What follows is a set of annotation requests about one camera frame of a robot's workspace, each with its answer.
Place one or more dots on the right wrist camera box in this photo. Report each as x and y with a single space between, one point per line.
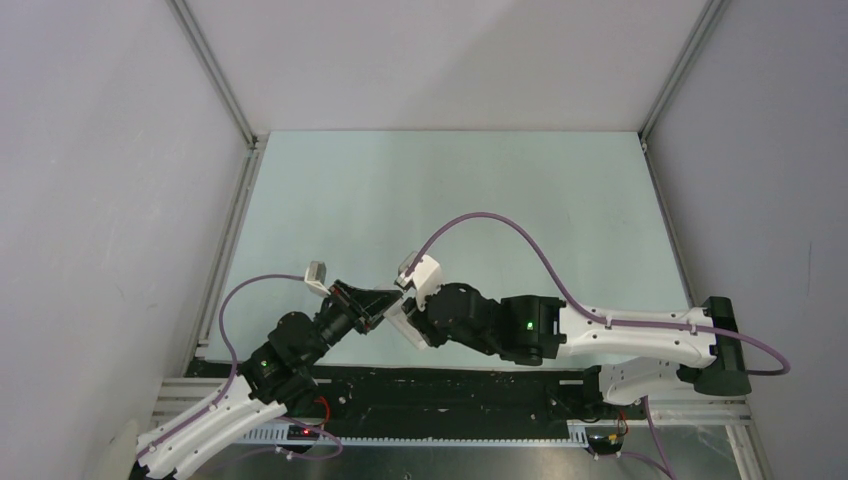
421 273

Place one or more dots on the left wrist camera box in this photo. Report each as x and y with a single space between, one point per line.
315 277

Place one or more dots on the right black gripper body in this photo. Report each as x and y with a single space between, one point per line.
435 336

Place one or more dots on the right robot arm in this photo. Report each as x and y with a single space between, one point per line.
698 348

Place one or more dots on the left controller board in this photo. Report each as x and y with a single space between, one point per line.
298 433

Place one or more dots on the right aluminium frame post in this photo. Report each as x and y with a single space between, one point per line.
704 26

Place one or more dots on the controller board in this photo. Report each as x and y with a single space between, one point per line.
298 433
605 445

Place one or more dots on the white remote control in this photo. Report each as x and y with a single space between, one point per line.
398 317

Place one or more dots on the left aluminium frame post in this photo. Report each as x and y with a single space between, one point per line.
253 144

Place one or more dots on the aluminium frame post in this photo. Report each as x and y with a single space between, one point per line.
253 144
704 26

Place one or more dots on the right controller board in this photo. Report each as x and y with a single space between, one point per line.
605 445

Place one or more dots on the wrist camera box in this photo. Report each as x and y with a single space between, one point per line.
421 273
315 277

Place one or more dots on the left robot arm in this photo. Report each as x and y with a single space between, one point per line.
274 379

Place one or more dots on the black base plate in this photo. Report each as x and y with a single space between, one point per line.
445 404

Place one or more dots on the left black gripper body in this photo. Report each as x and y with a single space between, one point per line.
342 315

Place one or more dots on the aluminium frame rail front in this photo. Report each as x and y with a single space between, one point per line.
689 401

